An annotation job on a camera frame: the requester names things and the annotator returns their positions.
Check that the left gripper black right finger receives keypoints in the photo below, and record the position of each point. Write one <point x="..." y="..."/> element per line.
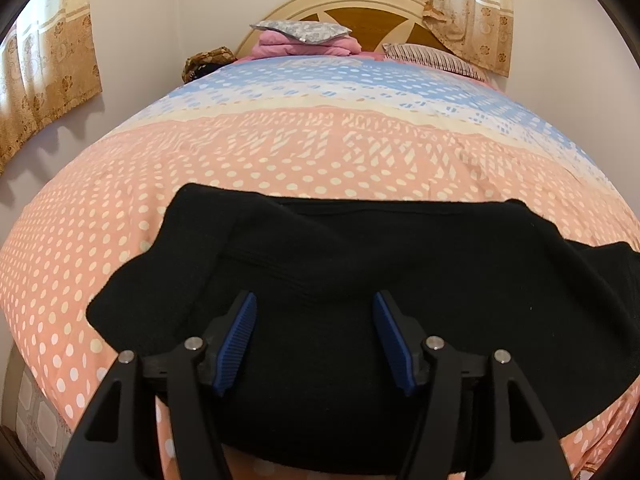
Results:
<point x="521" y="442"/>

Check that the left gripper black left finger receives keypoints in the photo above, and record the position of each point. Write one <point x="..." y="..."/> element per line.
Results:
<point x="116" y="437"/>

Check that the black pants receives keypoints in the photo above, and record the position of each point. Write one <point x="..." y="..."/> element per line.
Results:
<point x="315" y="389"/>

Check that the pink blue dotted bedspread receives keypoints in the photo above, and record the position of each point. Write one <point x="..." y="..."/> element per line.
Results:
<point x="301" y="126"/>

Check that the beige side curtain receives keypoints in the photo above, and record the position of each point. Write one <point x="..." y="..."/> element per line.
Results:
<point x="48" y="67"/>

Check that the striped pillow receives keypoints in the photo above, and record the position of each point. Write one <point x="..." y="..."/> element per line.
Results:
<point x="434" y="58"/>

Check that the pink folded blanket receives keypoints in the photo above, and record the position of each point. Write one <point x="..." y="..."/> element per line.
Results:
<point x="273" y="44"/>

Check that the grey patterned pillow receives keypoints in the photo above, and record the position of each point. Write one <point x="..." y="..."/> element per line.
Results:
<point x="307" y="32"/>

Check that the cream wooden headboard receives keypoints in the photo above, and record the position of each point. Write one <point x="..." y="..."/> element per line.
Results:
<point x="373" y="22"/>

